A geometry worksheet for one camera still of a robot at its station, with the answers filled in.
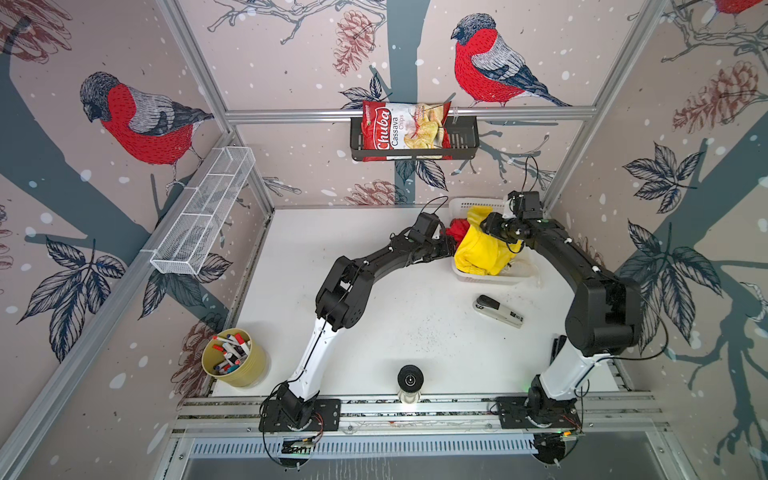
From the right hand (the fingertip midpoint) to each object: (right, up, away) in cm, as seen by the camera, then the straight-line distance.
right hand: (483, 228), depth 93 cm
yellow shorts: (-3, -7, -6) cm, 10 cm away
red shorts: (-8, 0, -1) cm, 8 cm away
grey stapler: (+3, -25, -5) cm, 26 cm away
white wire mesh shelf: (-80, +5, -14) cm, 81 cm away
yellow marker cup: (-69, -33, -20) cm, 79 cm away
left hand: (-8, -7, +2) cm, 11 cm away
